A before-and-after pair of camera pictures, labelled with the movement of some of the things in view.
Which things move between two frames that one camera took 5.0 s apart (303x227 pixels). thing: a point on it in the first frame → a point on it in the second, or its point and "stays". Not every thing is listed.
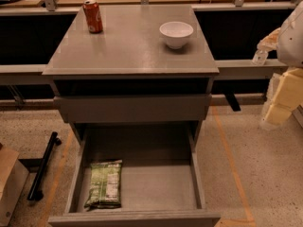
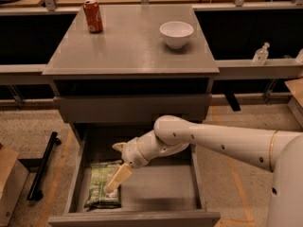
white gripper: x=291 y=42 → x=132 y=154
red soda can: x=93 y=15 stays
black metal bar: x=34 y=193 stays
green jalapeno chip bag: x=105 y=185 stays
